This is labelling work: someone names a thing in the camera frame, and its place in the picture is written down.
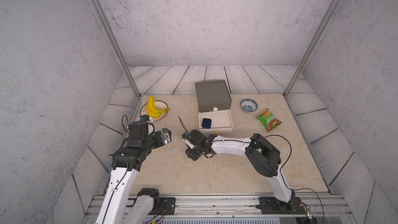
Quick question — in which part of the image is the white drawer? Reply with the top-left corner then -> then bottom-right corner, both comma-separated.
199,110 -> 234,135

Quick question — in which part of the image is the three-tier drawer cabinet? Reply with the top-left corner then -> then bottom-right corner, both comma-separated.
195,80 -> 234,134

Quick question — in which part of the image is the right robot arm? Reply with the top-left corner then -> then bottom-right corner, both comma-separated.
182,130 -> 294,203

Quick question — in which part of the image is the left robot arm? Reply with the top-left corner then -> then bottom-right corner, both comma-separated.
95,118 -> 172,224

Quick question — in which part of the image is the navy blue brooch box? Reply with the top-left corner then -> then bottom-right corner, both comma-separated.
202,118 -> 212,129

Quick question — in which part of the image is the yellow plastic banana bunch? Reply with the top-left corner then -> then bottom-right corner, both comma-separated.
147,96 -> 170,118

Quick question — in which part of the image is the white plate with green rim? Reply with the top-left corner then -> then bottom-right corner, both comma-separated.
139,100 -> 169,122

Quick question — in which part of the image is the blue white ceramic bowl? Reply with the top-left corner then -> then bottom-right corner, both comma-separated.
240,99 -> 258,113

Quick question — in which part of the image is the green snack packet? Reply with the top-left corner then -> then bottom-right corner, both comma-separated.
257,108 -> 282,132

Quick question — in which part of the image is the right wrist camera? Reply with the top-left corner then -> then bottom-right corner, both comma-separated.
182,132 -> 195,149

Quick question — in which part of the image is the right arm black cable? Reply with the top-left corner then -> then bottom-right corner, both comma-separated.
178,114 -> 325,224

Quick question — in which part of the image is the aluminium mounting rail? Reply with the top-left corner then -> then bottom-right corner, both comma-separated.
83,191 -> 367,224

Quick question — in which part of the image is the left metal frame post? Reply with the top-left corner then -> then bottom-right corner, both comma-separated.
89,0 -> 141,98

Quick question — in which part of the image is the metal frame post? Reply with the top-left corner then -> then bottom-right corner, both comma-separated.
89,0 -> 141,98
283,0 -> 342,99

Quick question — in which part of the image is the right metal frame post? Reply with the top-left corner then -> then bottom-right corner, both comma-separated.
283,0 -> 342,99

